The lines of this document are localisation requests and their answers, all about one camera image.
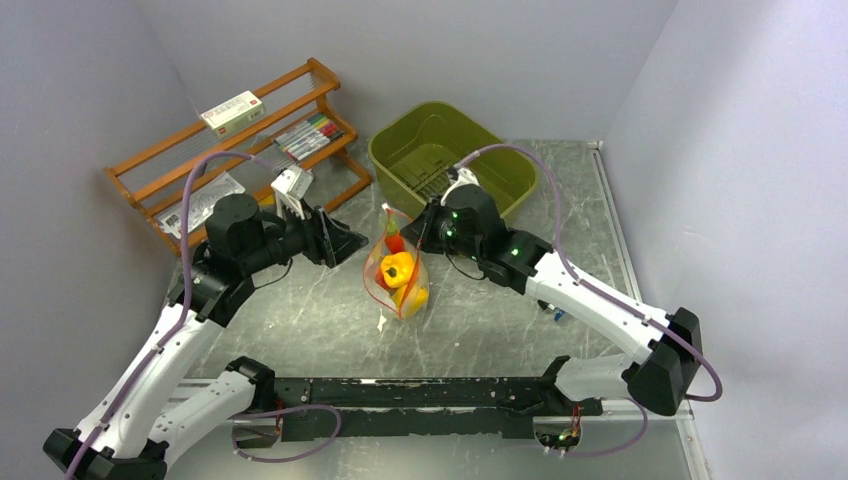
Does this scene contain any wooden shelf rack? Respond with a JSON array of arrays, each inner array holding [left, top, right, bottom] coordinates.
[[103, 57, 372, 258]]

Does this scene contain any clear zip top bag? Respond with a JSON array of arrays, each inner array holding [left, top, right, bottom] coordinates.
[[362, 203, 431, 320]]

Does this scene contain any orange toy carrot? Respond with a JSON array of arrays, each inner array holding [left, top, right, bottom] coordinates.
[[384, 213, 406, 254]]

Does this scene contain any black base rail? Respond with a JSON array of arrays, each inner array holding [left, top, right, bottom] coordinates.
[[228, 357, 603, 441]]

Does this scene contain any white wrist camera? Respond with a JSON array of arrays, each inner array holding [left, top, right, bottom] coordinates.
[[270, 165, 314, 220], [441, 167, 480, 205]]

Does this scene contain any white green box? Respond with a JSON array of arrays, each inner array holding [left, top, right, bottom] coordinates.
[[199, 90, 266, 140]]

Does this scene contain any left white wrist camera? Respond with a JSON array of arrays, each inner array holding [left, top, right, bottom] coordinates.
[[270, 165, 314, 220]]

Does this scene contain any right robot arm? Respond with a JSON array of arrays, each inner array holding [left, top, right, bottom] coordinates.
[[401, 185, 703, 416]]

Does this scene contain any yellow toy mango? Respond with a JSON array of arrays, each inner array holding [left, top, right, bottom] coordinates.
[[391, 283, 429, 318]]

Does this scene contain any pack of coloured markers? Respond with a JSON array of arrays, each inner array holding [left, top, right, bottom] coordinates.
[[273, 113, 344, 162]]

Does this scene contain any yellow toy bell pepper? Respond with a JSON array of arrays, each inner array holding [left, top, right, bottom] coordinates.
[[379, 251, 415, 289]]

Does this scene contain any dark red toy strawberry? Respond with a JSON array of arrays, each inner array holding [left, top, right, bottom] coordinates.
[[375, 266, 391, 291]]

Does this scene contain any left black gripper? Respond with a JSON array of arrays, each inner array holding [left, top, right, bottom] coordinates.
[[240, 193, 367, 273]]

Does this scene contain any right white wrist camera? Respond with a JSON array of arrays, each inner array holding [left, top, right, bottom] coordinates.
[[441, 167, 480, 205]]

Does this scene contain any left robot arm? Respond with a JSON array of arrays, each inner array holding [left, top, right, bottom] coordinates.
[[43, 194, 368, 479]]

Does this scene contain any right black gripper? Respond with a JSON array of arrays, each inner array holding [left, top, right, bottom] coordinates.
[[399, 193, 483, 263]]

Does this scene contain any olive green plastic basin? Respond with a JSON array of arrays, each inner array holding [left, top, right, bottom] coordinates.
[[367, 101, 538, 225]]

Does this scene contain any clear flat plastic package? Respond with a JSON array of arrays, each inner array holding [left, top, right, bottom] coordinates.
[[155, 172, 246, 240]]

